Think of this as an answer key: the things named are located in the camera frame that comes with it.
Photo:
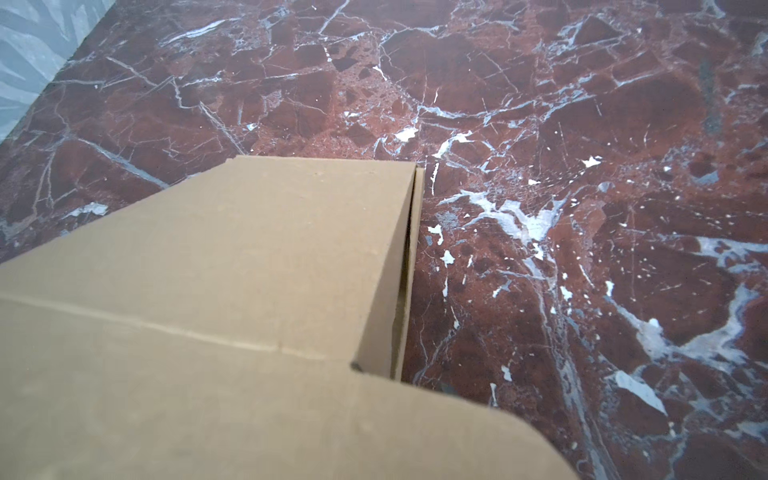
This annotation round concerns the brown cardboard box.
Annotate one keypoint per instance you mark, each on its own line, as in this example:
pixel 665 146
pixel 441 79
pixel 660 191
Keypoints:
pixel 247 323

